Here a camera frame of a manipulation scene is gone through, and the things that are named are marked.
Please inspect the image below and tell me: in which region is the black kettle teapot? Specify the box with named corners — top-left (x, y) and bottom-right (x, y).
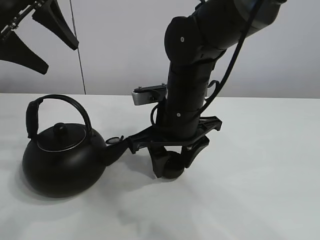
top-left (22, 94), bottom-right (130, 198)

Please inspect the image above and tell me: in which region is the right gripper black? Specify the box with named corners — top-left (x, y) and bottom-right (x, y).
top-left (127, 116), bottom-right (223, 178)

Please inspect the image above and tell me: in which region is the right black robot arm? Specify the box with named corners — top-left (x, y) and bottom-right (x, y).
top-left (129, 0), bottom-right (283, 179)

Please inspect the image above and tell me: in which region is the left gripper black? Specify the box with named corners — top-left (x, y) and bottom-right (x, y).
top-left (0, 0), bottom-right (79, 75)

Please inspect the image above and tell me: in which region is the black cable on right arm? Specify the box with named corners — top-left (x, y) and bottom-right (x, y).
top-left (150, 0), bottom-right (266, 126)

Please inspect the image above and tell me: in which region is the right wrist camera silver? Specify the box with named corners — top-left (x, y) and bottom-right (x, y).
top-left (131, 83), bottom-right (167, 106)

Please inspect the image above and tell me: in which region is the small black teacup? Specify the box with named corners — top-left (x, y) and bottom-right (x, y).
top-left (162, 151), bottom-right (185, 180)

